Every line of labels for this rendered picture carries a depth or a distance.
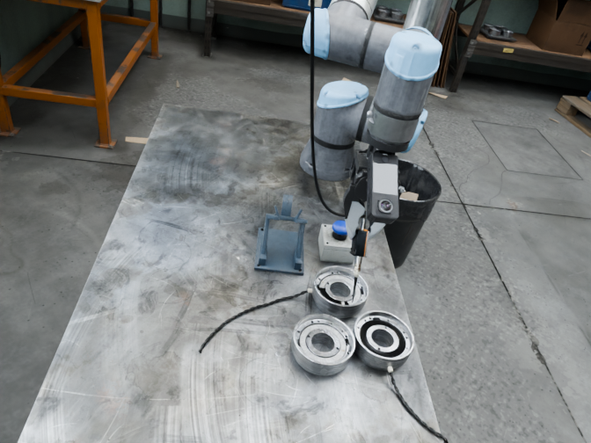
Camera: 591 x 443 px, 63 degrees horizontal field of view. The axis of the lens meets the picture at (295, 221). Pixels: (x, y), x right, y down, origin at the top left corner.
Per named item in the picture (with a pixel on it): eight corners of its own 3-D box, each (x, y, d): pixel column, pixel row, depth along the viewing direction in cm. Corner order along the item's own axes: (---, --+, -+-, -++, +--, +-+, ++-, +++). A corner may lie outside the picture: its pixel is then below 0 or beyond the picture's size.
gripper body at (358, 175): (387, 182, 89) (406, 123, 81) (394, 209, 82) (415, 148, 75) (346, 176, 88) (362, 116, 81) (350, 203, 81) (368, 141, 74)
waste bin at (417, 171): (418, 279, 222) (451, 206, 195) (347, 272, 217) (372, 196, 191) (403, 232, 248) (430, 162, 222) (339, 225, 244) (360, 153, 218)
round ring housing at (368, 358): (343, 324, 88) (348, 309, 85) (397, 324, 90) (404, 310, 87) (356, 374, 80) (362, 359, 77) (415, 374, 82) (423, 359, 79)
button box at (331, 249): (353, 264, 101) (358, 247, 98) (320, 261, 100) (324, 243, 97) (348, 239, 108) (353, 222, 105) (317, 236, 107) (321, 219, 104)
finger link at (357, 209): (350, 222, 93) (366, 185, 87) (353, 243, 88) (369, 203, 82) (335, 220, 92) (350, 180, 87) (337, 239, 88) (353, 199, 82)
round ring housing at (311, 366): (294, 381, 77) (298, 366, 74) (286, 328, 85) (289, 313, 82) (356, 379, 79) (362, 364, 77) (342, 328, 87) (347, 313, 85)
